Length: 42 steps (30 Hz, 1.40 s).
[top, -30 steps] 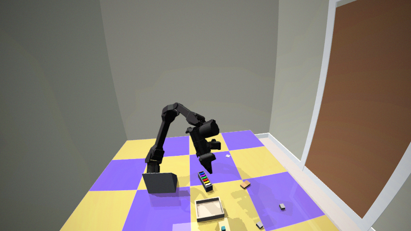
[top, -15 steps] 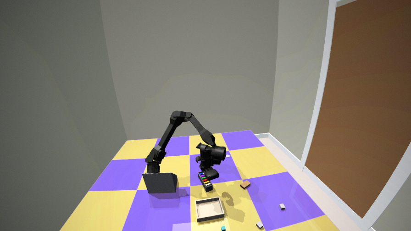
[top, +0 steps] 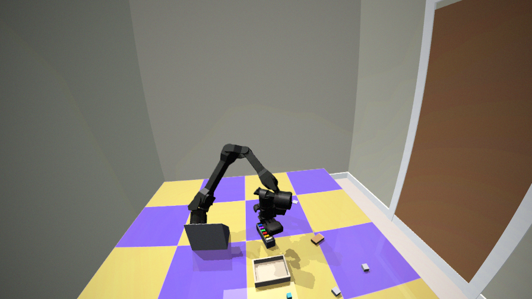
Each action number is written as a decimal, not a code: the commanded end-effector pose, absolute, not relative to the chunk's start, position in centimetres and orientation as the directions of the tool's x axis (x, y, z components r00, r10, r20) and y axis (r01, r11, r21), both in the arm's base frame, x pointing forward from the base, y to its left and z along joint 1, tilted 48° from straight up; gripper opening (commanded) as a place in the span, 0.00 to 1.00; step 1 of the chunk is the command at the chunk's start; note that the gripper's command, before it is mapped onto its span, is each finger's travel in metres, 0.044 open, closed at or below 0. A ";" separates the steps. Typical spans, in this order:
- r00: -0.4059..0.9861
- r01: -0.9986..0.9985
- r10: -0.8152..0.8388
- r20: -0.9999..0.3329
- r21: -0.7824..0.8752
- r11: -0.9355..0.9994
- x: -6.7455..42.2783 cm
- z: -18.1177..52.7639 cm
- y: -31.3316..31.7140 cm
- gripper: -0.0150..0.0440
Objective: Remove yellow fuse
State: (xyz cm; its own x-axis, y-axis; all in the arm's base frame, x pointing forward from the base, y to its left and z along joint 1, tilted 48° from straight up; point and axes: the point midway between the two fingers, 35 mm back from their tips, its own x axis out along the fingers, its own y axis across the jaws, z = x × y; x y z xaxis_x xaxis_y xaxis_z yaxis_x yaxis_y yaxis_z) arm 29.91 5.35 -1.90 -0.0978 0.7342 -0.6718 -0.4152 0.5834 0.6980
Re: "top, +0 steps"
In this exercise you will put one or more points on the tan rectangular block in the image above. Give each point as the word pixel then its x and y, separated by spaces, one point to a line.
pixel 317 239

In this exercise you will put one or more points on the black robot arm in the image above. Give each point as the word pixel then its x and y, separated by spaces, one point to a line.
pixel 204 198

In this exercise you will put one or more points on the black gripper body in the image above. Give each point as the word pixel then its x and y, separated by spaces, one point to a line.
pixel 266 214

